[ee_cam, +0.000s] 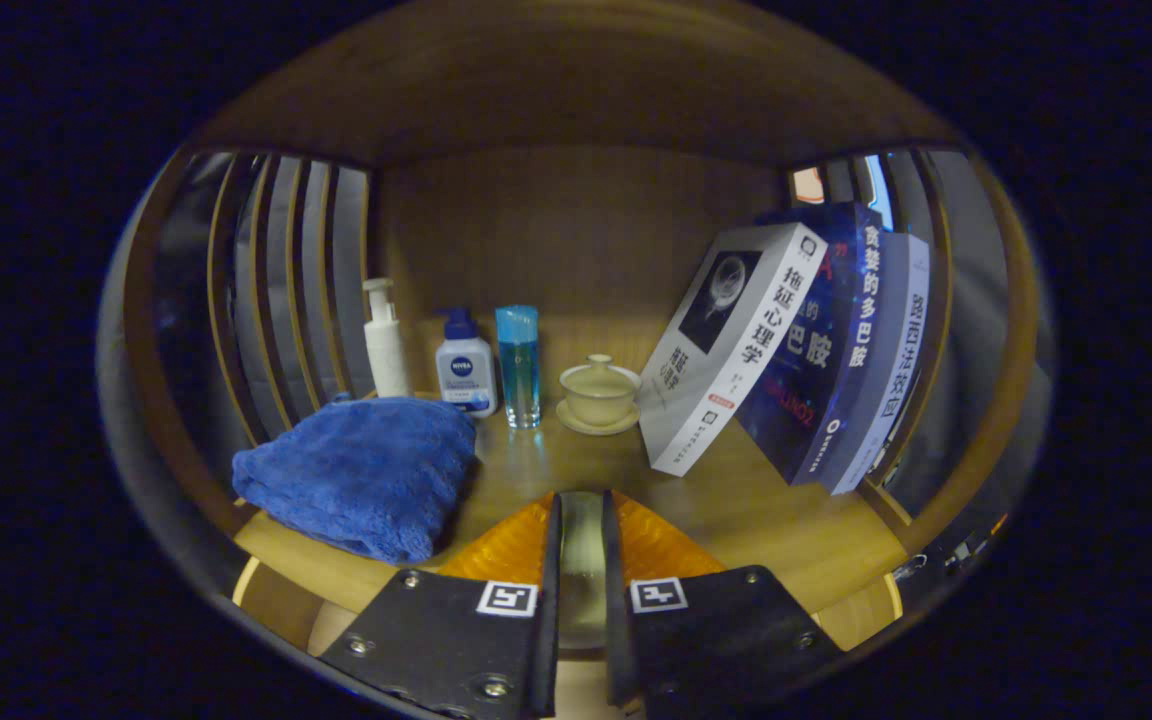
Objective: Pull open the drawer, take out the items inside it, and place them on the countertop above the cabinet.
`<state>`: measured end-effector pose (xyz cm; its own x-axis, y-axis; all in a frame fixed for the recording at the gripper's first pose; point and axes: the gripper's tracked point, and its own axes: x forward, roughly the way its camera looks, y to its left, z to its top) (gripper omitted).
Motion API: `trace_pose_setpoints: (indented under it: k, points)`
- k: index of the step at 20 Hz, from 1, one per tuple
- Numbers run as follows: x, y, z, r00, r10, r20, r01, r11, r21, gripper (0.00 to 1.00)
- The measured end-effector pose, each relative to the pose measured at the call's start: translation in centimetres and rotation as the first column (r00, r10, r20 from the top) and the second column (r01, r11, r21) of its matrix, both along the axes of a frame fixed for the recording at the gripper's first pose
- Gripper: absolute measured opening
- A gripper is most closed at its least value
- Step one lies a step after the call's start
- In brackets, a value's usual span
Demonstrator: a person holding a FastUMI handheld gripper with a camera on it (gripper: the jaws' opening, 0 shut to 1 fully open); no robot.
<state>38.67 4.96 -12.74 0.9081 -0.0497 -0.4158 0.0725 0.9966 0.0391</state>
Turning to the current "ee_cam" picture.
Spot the wooden countertop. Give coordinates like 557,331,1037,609
234,395,912,616

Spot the white book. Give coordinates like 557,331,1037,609
636,222,829,478

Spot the pale lavender book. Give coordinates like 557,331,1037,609
821,232,932,496

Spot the dark blue book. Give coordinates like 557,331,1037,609
736,203,887,486

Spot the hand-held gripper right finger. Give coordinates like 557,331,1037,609
601,489,847,720

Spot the wooden cabinet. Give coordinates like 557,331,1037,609
101,0,1047,661

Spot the white bottle with blue cap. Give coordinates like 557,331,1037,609
435,308,499,418

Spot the cream lidded tea cup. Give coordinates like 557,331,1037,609
556,354,643,437

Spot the clear blue bottle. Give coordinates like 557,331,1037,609
495,305,543,429

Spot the white pump bottle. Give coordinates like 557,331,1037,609
363,278,414,399

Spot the folded blue towel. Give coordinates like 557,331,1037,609
232,396,479,566

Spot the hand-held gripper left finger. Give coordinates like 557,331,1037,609
319,492,564,720

